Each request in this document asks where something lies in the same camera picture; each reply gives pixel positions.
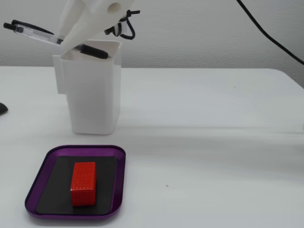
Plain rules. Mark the black clear ballpoint pen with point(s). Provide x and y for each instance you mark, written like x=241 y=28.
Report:
x=31 y=34

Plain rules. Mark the small black rounded object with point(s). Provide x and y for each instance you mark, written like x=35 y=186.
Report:
x=2 y=109

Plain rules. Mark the white plastic pen holder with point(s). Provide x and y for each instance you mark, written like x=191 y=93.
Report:
x=92 y=95

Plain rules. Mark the red studded block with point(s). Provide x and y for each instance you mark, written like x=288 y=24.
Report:
x=83 y=183

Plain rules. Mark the black rubber tray mat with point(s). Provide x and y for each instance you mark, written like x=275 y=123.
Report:
x=57 y=187

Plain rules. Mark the purple metal tray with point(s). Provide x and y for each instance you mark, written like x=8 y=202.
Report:
x=118 y=171

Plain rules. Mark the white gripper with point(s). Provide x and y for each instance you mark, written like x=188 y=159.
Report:
x=88 y=24

